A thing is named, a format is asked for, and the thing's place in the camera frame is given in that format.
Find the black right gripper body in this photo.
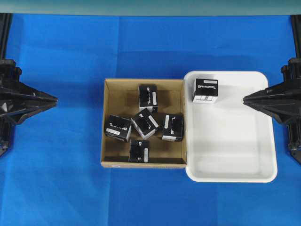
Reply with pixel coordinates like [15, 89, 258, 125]
[267, 58, 301, 125]

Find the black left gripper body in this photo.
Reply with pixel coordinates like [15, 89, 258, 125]
[0, 59, 35, 125]

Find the white plastic tray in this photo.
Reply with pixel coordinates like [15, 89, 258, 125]
[184, 71, 277, 183]

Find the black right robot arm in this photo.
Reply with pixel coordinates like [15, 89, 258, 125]
[243, 15, 301, 162]

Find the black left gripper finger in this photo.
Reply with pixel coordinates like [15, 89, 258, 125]
[24, 102, 57, 118]
[33, 90, 58, 102]

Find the black box in tray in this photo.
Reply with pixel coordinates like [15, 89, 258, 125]
[192, 78, 218, 104]

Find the black box right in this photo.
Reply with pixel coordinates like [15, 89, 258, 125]
[162, 114, 184, 142]

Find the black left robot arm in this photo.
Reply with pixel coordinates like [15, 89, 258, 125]
[0, 13, 58, 155]

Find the black box left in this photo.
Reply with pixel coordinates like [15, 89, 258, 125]
[104, 114, 132, 142]

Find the brown cardboard box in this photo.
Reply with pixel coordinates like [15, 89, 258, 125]
[100, 79, 187, 169]

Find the black box top centre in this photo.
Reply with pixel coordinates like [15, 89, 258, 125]
[138, 84, 158, 113]

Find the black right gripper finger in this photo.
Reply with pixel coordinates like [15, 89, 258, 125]
[243, 101, 277, 118]
[243, 89, 268, 102]

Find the black box tilted centre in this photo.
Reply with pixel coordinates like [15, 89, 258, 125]
[131, 109, 159, 140]

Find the black box bottom centre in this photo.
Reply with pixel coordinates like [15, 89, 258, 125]
[128, 139, 150, 163]

